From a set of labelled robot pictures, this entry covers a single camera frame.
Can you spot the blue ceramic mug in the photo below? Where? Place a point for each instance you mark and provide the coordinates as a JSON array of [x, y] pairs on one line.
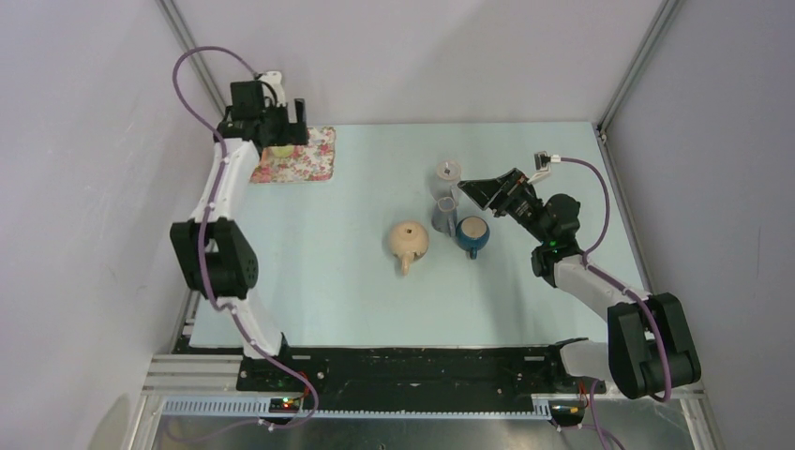
[[472, 235]]

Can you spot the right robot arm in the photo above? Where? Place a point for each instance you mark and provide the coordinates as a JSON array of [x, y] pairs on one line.
[[649, 350]]

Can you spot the grey mug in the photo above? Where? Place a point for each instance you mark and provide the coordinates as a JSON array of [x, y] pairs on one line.
[[444, 181], [445, 216]]

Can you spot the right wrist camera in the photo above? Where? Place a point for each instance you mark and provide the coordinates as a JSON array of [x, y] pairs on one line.
[[543, 162]]

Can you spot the grey mug far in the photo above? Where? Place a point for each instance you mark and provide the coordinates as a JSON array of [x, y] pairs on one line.
[[444, 181]]

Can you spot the yellow ceramic mug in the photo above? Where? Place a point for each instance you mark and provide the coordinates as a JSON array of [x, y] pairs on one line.
[[282, 151]]

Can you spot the beige ceramic mug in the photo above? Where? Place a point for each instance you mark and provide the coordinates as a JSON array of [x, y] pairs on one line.
[[408, 241]]

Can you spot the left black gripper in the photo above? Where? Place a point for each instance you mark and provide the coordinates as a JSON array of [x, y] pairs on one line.
[[293, 133]]

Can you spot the grey cable duct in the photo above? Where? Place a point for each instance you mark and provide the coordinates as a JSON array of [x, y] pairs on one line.
[[266, 407]]

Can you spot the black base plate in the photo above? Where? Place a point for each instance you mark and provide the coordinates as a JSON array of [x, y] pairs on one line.
[[453, 379]]

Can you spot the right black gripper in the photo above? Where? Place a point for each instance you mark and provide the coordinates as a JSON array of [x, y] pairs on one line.
[[486, 191]]

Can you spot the grey mug near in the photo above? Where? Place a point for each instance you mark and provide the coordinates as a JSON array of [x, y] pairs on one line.
[[445, 216]]

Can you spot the floral placemat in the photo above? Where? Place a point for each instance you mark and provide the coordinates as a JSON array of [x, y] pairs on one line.
[[314, 162]]

